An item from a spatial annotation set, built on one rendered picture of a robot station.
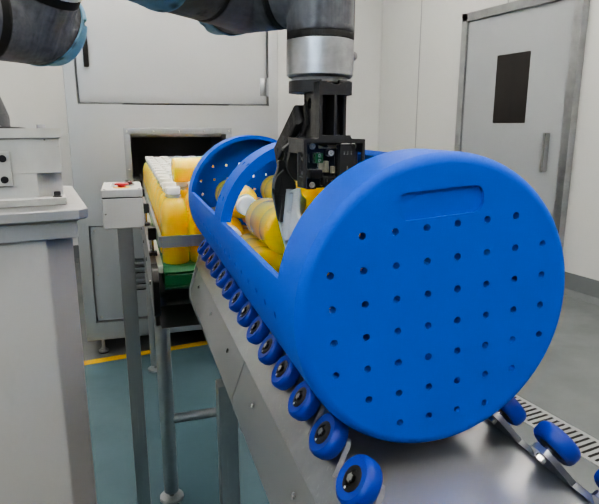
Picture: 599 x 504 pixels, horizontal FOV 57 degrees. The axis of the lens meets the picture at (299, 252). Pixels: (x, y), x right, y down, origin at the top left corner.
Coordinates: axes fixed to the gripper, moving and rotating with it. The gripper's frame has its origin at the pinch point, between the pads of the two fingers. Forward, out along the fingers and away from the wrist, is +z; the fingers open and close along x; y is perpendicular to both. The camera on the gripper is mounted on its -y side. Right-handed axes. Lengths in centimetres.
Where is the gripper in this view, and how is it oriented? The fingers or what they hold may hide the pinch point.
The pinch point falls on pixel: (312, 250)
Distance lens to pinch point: 68.9
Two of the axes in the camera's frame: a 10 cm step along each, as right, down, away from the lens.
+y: 3.0, 2.1, -9.3
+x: 9.6, -0.6, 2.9
